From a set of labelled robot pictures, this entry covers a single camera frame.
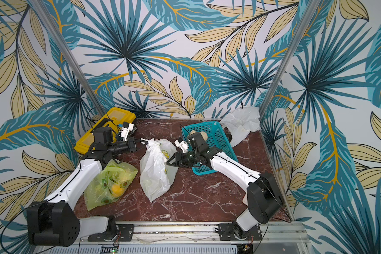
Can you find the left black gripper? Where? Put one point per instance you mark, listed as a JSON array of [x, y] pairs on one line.
[[131, 146]]

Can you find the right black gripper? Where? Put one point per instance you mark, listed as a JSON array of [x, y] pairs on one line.
[[184, 157]]

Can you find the white lemon print bag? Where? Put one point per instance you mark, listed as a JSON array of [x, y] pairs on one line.
[[156, 176]]

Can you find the green plastic bag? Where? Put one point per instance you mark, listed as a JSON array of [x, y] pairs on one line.
[[98, 193]]

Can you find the yellow pear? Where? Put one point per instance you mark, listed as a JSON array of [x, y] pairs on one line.
[[117, 191]]

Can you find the plain white plastic bag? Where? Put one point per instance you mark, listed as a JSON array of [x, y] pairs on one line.
[[241, 122]]

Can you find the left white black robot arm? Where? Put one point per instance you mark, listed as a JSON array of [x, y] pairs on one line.
[[53, 222]]

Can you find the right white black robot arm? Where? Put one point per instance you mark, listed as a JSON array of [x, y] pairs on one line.
[[263, 197]]

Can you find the yellow black toolbox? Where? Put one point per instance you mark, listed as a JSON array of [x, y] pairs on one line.
[[114, 119]]

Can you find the white pear round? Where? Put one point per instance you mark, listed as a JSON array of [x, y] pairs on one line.
[[204, 135]]

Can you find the teal plastic basket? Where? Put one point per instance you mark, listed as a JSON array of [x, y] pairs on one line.
[[216, 136]]

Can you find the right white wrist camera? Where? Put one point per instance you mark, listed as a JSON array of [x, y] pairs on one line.
[[182, 144]]

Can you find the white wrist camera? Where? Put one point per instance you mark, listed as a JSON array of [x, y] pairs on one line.
[[182, 144], [126, 130]]

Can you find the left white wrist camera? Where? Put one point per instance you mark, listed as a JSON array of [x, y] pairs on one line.
[[126, 130]]

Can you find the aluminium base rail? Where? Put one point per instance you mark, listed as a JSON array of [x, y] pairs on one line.
[[190, 237]]

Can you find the left metal frame pole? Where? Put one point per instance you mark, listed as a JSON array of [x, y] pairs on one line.
[[58, 38]]

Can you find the metal frame pole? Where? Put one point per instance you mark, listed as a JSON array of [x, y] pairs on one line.
[[295, 40], [58, 38]]

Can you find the right metal frame pole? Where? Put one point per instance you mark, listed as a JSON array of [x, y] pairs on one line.
[[295, 40]]

